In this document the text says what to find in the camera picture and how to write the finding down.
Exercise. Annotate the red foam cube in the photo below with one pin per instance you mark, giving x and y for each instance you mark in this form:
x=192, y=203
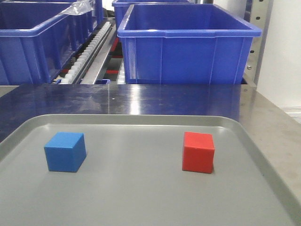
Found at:
x=198, y=152

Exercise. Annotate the blue foam cube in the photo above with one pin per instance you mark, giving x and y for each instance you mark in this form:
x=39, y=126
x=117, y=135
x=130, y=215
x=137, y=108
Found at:
x=65, y=152

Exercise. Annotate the small blue bin below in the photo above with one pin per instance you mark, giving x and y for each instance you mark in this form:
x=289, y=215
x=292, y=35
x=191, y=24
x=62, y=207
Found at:
x=103, y=82

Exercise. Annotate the grey plastic tray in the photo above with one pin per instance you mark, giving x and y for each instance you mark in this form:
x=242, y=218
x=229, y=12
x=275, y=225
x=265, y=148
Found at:
x=132, y=176

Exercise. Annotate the blue bin front right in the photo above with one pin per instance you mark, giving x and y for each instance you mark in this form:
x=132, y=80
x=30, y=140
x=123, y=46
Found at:
x=184, y=44

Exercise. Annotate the blue bin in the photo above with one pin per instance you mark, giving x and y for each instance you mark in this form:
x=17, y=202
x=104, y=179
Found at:
x=94, y=17
x=184, y=44
x=37, y=41

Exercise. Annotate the clear plastic bag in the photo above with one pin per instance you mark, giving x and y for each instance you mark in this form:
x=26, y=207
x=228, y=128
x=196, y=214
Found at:
x=78, y=8

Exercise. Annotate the blue bin front left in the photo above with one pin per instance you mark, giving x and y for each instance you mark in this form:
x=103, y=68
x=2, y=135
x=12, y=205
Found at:
x=37, y=41

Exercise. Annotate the blue bin rear left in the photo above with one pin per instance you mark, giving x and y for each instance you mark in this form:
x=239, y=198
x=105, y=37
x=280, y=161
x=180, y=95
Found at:
x=94, y=17

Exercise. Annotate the white roller conveyor rail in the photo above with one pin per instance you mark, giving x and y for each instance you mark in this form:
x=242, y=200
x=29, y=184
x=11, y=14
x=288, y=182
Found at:
x=84, y=61

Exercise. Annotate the steel shelf upright post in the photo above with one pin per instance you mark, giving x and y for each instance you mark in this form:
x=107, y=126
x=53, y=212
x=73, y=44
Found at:
x=258, y=12

